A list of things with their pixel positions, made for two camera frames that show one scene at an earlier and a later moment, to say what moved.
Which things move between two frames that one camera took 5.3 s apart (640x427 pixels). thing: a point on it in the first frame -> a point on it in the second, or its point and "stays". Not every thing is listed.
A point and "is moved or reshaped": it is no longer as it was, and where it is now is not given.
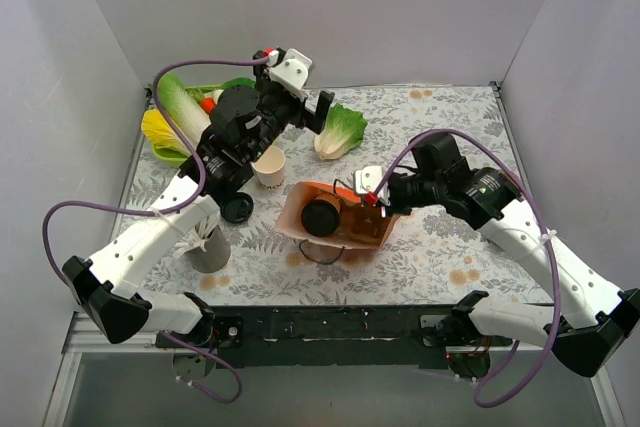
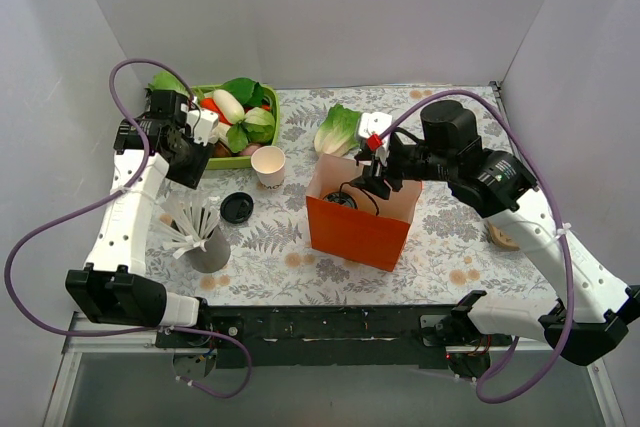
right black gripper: (395, 198) -> (382, 173)
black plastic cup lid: (320, 218) -> (346, 198)
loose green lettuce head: (343, 129) stays
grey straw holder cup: (215, 257) stays
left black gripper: (304, 112) -> (193, 167)
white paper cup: (269, 166) stays
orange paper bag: (334, 215) is moved or reshaped
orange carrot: (208, 104) stays
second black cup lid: (236, 207) stays
